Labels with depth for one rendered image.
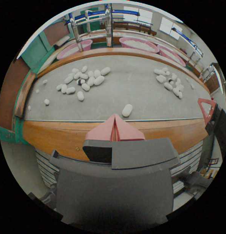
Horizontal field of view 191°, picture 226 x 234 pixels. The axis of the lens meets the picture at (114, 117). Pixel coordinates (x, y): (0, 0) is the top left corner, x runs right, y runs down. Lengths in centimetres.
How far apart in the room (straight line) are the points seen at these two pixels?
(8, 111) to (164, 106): 77
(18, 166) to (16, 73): 131
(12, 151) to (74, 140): 141
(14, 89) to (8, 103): 9
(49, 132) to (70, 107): 11
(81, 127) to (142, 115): 16
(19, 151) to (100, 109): 150
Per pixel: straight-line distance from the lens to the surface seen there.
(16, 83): 62
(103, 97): 23
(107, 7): 41
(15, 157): 155
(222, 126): 20
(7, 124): 59
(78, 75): 30
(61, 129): 23
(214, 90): 490
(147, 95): 25
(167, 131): 23
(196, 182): 45
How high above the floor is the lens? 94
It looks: 77 degrees down
